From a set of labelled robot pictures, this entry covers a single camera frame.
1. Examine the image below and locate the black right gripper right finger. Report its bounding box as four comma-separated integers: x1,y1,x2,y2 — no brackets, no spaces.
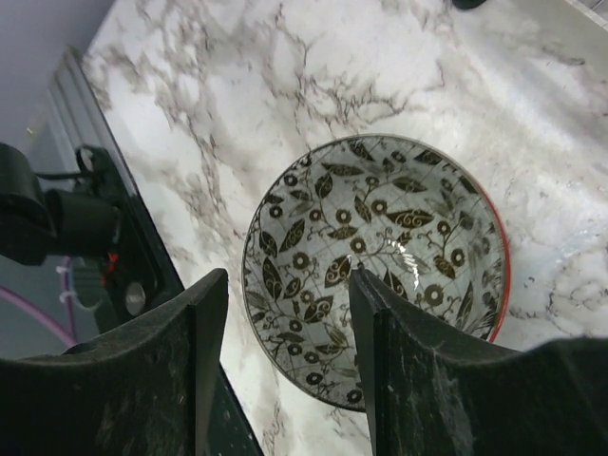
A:
349,269,607,455

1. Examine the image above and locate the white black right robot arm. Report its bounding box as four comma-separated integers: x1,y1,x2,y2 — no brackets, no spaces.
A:
1,145,607,455

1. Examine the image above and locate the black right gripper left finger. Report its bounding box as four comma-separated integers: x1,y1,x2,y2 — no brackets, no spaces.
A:
1,269,228,455

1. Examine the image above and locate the black mounting rail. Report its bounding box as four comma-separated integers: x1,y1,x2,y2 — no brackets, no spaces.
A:
54,48,261,455

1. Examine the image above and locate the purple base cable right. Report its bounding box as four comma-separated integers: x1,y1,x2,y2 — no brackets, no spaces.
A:
0,256,80,348

